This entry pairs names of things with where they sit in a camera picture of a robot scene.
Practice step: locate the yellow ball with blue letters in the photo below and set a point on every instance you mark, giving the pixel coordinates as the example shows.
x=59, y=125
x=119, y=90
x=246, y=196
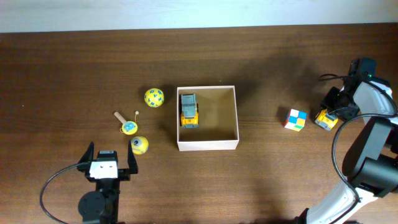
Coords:
x=154, y=97

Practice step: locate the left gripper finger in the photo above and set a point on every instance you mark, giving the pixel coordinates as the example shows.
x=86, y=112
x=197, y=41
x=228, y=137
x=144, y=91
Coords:
x=131, y=160
x=88, y=155

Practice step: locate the yellow wooden rattle drum toy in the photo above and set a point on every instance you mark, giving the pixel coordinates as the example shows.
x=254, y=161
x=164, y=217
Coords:
x=127, y=127

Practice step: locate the yellow grey toy truck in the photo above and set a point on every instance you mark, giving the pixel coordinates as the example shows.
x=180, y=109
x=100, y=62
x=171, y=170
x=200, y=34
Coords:
x=326, y=120
x=189, y=117

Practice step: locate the pink cardboard box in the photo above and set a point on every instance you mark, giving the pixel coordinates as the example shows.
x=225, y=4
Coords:
x=218, y=127

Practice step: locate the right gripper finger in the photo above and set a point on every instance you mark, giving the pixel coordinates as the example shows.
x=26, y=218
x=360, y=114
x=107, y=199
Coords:
x=330, y=101
x=346, y=112

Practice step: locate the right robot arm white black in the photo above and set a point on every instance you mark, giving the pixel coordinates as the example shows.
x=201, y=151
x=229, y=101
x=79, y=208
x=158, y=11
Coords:
x=366, y=174

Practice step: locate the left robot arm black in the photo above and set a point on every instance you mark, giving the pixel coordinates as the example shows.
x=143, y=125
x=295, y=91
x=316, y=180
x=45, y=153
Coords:
x=102, y=204

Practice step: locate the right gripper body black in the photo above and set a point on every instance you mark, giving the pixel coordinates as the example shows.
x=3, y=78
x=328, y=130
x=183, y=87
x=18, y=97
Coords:
x=347, y=112

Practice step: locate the multicolour puzzle cube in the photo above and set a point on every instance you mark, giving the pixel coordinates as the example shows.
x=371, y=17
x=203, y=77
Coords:
x=295, y=120

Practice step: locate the yellow one-eyed ball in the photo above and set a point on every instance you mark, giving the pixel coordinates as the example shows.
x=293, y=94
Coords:
x=139, y=145

